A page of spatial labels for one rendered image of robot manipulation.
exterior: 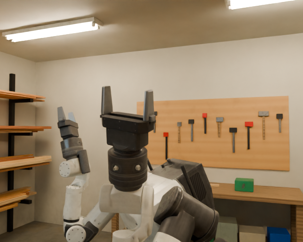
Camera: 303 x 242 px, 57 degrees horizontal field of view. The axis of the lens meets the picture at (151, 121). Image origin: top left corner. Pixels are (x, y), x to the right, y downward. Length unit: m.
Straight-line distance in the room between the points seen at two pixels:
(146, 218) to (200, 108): 3.23
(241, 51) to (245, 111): 0.78
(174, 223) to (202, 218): 0.08
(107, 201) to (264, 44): 3.44
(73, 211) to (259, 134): 2.87
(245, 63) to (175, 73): 0.93
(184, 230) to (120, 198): 0.23
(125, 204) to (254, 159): 3.18
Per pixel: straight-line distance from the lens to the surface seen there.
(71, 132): 1.21
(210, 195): 1.06
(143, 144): 0.59
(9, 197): 4.32
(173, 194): 0.80
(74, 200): 1.23
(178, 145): 3.88
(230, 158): 3.76
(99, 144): 4.40
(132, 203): 0.65
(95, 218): 1.23
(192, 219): 0.81
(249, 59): 3.85
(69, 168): 1.17
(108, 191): 0.66
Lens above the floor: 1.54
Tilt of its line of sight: 2 degrees up
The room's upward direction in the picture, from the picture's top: straight up
